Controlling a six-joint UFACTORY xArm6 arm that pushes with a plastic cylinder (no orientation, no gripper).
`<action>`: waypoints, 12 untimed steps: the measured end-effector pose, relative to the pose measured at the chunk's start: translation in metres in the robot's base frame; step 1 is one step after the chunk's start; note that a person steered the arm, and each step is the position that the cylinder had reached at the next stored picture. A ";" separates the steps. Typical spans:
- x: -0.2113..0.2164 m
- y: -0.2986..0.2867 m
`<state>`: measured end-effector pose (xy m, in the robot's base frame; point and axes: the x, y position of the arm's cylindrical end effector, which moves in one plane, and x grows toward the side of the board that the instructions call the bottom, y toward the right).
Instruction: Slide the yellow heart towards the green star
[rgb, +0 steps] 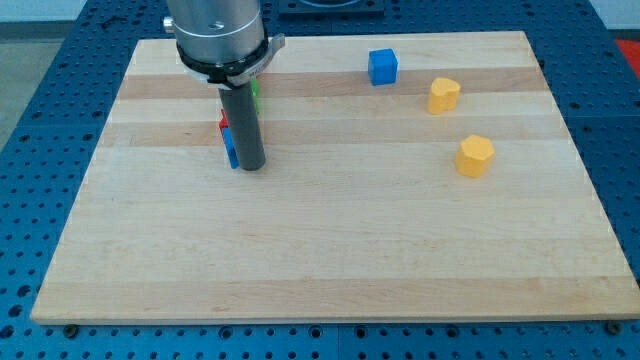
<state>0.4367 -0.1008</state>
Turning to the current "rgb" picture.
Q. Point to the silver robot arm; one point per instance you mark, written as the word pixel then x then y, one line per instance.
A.
pixel 224 41

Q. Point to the green star block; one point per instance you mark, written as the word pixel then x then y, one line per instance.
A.
pixel 255 91

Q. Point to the blue flat block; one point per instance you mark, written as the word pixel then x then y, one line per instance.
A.
pixel 230 148

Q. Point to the light wooden board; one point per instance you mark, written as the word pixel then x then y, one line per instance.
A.
pixel 359 214

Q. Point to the red block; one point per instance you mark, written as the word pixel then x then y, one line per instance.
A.
pixel 223 123

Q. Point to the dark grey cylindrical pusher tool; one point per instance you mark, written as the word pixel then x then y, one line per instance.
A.
pixel 244 126

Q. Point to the blue cube block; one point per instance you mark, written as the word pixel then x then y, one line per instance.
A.
pixel 382 67

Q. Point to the yellow hexagon block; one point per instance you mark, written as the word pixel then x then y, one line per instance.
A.
pixel 474 156

